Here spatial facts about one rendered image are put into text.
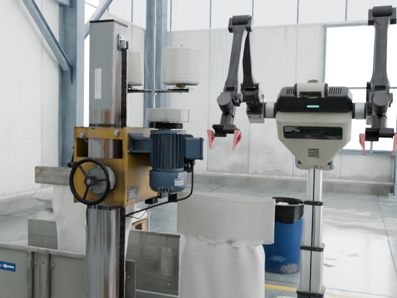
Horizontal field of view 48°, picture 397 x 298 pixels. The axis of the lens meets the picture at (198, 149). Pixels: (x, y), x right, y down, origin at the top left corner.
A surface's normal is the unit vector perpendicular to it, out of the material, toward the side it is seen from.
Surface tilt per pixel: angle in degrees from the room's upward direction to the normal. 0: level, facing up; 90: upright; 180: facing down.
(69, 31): 90
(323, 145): 130
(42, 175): 90
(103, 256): 90
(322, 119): 40
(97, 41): 90
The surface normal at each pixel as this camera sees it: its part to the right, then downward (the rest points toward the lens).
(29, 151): 0.94, 0.04
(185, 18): -0.34, 0.04
